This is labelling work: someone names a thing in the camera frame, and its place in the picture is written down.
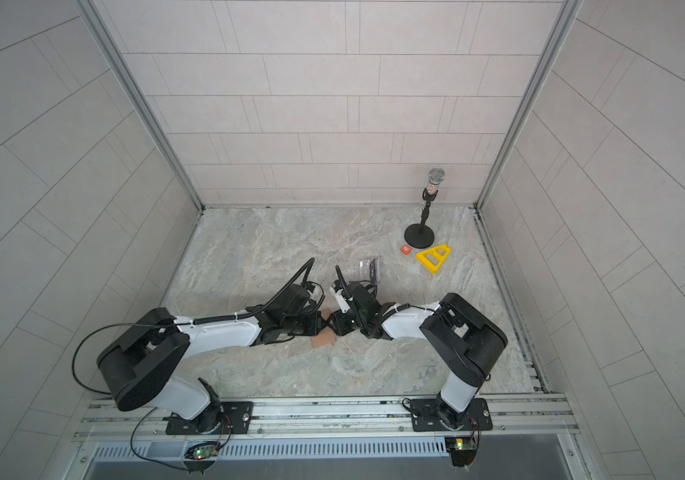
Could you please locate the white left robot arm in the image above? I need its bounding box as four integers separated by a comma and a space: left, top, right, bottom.
96, 282, 324, 422

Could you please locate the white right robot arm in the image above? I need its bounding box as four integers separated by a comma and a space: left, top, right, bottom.
330, 280, 508, 422

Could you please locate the black card in stand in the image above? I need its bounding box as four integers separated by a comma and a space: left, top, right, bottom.
368, 258, 380, 284

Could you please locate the clear acrylic card stand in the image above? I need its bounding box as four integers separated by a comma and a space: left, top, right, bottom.
357, 258, 381, 284

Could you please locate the yellow triangle block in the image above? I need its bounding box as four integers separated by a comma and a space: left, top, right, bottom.
415, 244, 451, 274

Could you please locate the black microphone stand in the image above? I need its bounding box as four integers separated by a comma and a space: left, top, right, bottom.
404, 168, 445, 249

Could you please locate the white ventilation grille strip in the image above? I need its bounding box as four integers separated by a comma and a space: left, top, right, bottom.
94, 437, 448, 463

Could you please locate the right circuit board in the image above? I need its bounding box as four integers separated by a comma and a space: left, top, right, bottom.
444, 437, 478, 468

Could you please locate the left green circuit board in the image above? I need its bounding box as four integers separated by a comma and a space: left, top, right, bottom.
184, 441, 220, 461

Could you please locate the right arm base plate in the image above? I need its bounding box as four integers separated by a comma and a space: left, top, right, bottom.
401, 396, 493, 432

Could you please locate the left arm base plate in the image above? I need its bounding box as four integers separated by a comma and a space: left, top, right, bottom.
164, 401, 254, 435

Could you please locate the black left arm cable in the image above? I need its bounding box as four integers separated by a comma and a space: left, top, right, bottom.
70, 322, 158, 396

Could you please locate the aluminium mounting rail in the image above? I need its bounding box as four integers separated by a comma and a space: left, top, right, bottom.
70, 394, 579, 441

